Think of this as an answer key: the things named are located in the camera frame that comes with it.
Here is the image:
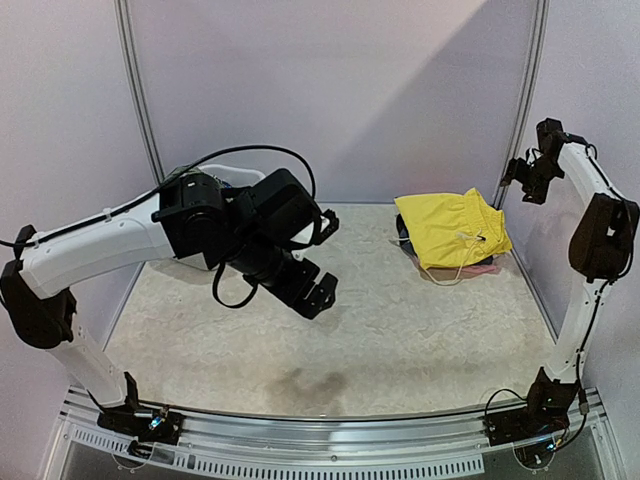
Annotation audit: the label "folded pink garment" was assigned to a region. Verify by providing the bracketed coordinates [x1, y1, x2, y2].
[409, 255, 500, 280]

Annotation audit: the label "right aluminium frame post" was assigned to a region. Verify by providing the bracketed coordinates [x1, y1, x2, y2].
[493, 0, 550, 209]

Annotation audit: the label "aluminium frame post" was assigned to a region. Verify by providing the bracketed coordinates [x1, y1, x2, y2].
[114, 0, 165, 184]
[493, 0, 550, 209]

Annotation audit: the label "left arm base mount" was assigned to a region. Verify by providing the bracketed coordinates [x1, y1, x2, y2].
[96, 372, 186, 445]

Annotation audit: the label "folded navy blue garment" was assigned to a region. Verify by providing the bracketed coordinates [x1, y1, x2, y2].
[395, 214, 494, 267]

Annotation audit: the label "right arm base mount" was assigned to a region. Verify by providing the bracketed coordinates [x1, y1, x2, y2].
[483, 367, 588, 446]

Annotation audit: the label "aluminium front rail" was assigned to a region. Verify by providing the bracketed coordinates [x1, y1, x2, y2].
[43, 387, 625, 479]

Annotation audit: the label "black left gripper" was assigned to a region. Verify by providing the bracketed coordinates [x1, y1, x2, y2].
[221, 225, 338, 318]

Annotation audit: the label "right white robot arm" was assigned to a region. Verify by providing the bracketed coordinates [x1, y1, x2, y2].
[502, 118, 639, 436]

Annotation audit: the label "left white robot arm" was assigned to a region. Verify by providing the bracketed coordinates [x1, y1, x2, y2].
[1, 159, 339, 434]

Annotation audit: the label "yellow shorts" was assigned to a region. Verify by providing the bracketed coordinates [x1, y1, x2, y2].
[394, 188, 512, 270]

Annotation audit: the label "green garment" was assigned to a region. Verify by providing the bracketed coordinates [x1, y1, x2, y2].
[159, 166, 226, 188]

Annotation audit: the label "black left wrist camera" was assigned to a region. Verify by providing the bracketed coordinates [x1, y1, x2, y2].
[248, 169, 340, 251]

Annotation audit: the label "white plastic laundry basket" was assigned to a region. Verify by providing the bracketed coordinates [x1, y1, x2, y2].
[198, 163, 266, 188]

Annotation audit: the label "left aluminium frame post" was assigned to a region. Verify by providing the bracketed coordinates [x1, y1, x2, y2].
[114, 0, 165, 184]

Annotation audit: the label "white drawstring cord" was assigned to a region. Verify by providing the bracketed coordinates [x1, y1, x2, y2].
[389, 229, 487, 288]

